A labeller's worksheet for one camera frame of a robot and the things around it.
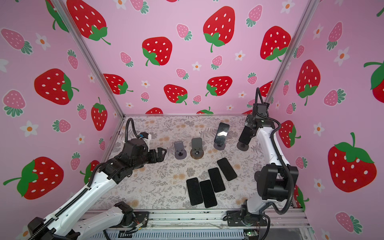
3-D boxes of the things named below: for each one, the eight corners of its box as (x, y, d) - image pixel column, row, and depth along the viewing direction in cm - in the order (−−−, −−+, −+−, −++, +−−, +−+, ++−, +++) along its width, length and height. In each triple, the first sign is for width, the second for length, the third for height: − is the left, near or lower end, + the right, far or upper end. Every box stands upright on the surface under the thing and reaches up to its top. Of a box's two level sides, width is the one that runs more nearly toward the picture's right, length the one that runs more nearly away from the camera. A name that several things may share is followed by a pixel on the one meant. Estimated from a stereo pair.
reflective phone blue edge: (213, 145, 105) (215, 132, 93) (217, 135, 111) (220, 121, 99) (222, 149, 103) (225, 135, 91) (226, 138, 109) (230, 124, 97)
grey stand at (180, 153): (175, 159, 98) (173, 151, 91) (176, 149, 103) (174, 141, 95) (186, 159, 98) (185, 151, 91) (187, 149, 103) (186, 141, 95)
